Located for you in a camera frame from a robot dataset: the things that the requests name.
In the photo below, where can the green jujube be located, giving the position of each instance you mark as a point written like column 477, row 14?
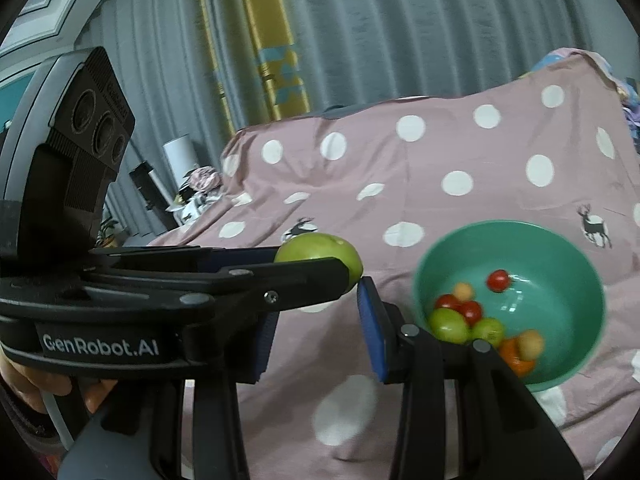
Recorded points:
column 487, row 332
column 320, row 247
column 447, row 327

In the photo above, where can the white cylinder container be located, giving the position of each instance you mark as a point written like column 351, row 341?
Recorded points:
column 180, row 152

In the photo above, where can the black box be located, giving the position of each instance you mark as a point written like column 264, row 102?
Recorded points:
column 147, row 185

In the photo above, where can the colourful printed cloth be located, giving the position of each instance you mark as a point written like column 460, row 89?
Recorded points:
column 632, row 115

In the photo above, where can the person's left hand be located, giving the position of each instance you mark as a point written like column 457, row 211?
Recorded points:
column 25, row 385

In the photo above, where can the potted plant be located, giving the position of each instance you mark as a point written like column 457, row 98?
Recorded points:
column 109, row 232

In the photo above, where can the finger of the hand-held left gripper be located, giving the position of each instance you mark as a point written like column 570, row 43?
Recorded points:
column 310, row 277
column 240, row 257

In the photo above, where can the pastel printed cloth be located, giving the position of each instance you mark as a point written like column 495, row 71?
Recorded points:
column 575, row 60

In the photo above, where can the pink crumpled cloth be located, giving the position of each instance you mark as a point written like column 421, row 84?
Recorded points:
column 202, row 178

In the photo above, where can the green bowl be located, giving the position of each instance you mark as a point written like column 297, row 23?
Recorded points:
column 550, row 270

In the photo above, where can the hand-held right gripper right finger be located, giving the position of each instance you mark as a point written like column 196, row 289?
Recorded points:
column 370, row 330

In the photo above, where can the yellow cherry tomato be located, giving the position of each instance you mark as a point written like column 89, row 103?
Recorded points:
column 531, row 344
column 463, row 291

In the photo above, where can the pink polka dot deer blanket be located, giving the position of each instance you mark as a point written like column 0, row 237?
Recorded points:
column 500, row 160

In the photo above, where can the red cherry tomato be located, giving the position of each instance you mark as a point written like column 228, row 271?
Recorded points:
column 446, row 301
column 471, row 312
column 498, row 281

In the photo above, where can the small orange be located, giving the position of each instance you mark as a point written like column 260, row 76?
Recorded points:
column 512, row 357

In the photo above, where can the grey curtain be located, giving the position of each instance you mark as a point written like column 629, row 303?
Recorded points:
column 400, row 20

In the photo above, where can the yellow patterned curtain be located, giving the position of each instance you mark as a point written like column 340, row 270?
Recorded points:
column 275, row 35

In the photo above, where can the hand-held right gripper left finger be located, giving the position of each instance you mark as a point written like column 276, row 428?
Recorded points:
column 265, row 350

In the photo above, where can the black and white patterned cloth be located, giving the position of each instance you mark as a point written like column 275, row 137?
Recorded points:
column 197, row 205

